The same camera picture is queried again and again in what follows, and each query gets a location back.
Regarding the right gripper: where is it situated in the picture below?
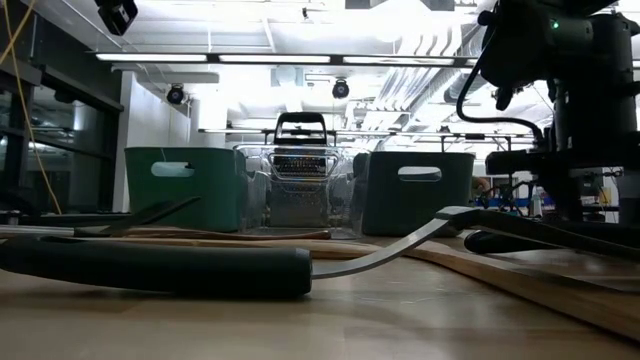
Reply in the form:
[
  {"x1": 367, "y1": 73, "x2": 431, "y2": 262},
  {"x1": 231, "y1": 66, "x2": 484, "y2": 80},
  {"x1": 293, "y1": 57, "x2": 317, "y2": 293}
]
[{"x1": 483, "y1": 82, "x2": 640, "y2": 222}]

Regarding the dark wooden spoon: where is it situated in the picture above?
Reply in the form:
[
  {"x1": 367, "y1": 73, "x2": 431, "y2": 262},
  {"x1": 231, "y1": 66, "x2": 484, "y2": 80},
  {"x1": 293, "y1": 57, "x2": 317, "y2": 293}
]
[{"x1": 74, "y1": 225, "x2": 332, "y2": 242}]

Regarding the slotted bamboo spatula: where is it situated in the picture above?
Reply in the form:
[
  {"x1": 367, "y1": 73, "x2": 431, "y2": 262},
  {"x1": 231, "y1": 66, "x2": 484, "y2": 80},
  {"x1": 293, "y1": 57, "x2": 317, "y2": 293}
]
[{"x1": 114, "y1": 236, "x2": 381, "y2": 261}]

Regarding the green plastic bin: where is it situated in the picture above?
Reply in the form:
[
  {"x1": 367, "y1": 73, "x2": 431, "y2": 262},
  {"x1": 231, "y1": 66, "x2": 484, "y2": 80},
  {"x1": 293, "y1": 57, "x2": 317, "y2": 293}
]
[{"x1": 123, "y1": 146, "x2": 247, "y2": 234}]

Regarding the black flared slotted spatula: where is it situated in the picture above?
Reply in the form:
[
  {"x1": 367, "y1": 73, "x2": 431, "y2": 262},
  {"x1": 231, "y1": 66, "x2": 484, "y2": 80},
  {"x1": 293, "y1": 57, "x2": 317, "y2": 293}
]
[{"x1": 0, "y1": 196, "x2": 202, "y2": 239}]

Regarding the person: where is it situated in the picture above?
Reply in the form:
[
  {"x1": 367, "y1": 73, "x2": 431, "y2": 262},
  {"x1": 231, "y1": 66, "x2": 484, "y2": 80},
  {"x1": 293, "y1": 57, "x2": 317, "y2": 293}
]
[{"x1": 469, "y1": 175, "x2": 494, "y2": 200}]

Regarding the blue plastic bin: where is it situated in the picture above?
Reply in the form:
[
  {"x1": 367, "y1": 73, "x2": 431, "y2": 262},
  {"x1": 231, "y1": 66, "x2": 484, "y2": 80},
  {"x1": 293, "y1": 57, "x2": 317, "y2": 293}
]
[{"x1": 360, "y1": 151, "x2": 476, "y2": 238}]

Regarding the metal box grater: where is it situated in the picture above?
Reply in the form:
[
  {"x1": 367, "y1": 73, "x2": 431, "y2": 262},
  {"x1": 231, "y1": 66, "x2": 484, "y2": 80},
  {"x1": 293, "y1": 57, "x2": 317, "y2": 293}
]
[{"x1": 267, "y1": 111, "x2": 341, "y2": 229}]

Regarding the clear plastic container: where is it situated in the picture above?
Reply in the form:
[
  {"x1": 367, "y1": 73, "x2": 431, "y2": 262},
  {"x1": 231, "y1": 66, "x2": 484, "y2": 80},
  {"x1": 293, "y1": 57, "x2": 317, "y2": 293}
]
[{"x1": 232, "y1": 143, "x2": 374, "y2": 240}]

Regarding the overhead LED light bar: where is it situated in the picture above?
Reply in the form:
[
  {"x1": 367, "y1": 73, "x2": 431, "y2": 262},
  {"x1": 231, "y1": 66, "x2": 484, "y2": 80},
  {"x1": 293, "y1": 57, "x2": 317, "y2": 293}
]
[{"x1": 93, "y1": 51, "x2": 481, "y2": 69}]

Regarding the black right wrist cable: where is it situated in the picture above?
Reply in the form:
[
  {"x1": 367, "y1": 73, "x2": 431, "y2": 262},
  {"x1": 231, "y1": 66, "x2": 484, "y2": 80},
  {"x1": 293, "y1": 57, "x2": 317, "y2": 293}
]
[{"x1": 455, "y1": 64, "x2": 546, "y2": 149}]

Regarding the yellow hanging cable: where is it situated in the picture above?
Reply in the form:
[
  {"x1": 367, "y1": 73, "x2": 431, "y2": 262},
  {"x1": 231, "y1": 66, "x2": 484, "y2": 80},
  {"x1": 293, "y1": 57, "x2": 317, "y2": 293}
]
[{"x1": 0, "y1": 0, "x2": 64, "y2": 216}]

